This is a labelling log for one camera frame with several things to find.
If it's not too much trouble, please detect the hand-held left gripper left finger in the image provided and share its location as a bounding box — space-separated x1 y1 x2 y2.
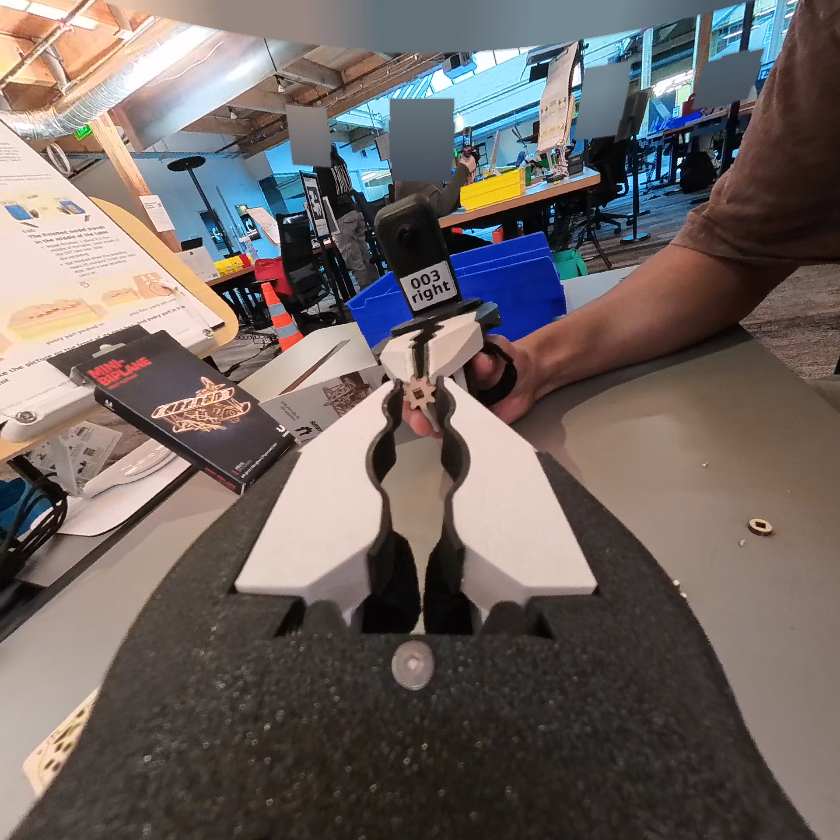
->
234 379 421 635

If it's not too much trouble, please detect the black and white tag poster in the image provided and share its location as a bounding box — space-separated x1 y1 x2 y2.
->
299 170 332 241

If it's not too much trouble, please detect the black model kit box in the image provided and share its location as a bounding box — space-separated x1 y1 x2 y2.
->
68 327 298 491

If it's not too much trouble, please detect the wooden instruction board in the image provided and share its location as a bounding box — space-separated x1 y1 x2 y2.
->
0 196 240 462

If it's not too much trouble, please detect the tall instruction board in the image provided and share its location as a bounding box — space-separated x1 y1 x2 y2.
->
537 41 584 156

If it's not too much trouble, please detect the printed instruction sheet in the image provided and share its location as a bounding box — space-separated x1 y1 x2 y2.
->
0 121 219 422

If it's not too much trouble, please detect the black floor lamp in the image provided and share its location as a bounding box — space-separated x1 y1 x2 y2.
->
167 155 228 265

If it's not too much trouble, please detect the plywood parts sheet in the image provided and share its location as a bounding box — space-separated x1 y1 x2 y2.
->
22 688 101 799

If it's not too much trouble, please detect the grey desk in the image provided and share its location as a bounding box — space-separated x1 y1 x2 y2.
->
0 262 840 840

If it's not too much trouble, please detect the white board stand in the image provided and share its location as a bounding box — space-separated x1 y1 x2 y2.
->
0 386 179 501

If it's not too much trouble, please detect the white cardboard sleeve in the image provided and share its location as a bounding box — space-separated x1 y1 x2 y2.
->
238 321 372 405

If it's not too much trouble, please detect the orange traffic cone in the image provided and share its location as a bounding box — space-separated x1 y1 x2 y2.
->
260 281 305 356

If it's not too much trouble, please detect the black cable bundle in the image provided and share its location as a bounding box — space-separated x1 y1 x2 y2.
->
0 471 70 586

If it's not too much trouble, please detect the person's right forearm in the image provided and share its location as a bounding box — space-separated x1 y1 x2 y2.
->
533 0 840 401

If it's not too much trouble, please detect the yellow plastic bin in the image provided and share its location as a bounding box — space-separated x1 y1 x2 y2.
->
458 167 528 213

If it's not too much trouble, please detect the blue plastic bin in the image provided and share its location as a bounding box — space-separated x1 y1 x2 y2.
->
345 231 568 343

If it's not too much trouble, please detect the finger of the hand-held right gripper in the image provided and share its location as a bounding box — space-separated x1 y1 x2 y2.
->
422 317 485 395
379 328 424 404

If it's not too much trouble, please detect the white instruction booklet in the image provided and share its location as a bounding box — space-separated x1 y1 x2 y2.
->
258 369 395 449

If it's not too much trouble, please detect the long wooden table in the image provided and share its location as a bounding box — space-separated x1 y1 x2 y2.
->
437 167 602 232

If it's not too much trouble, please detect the silver ventilation duct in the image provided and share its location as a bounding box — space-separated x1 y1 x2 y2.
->
0 33 317 143

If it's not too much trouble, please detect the black office chair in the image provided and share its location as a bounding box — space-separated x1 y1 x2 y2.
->
577 134 635 235
273 213 359 324

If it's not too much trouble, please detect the person's right hand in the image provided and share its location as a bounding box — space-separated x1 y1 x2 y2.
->
400 332 552 439

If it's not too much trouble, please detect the printed leaflet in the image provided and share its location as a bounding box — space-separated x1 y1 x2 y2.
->
29 420 123 494

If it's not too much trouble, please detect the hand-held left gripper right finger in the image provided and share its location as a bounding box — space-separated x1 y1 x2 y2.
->
424 377 599 635

